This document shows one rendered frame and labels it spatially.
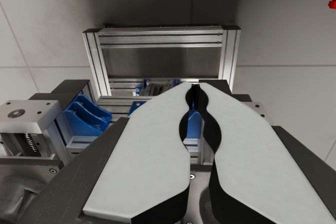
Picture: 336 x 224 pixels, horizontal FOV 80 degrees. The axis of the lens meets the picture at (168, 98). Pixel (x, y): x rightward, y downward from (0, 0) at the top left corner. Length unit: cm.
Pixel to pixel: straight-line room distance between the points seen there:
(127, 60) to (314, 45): 117
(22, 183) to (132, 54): 85
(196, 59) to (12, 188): 97
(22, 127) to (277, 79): 146
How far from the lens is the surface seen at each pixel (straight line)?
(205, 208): 49
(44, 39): 166
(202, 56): 118
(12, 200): 58
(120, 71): 127
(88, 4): 145
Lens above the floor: 131
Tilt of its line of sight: 58 degrees down
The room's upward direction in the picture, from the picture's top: 172 degrees counter-clockwise
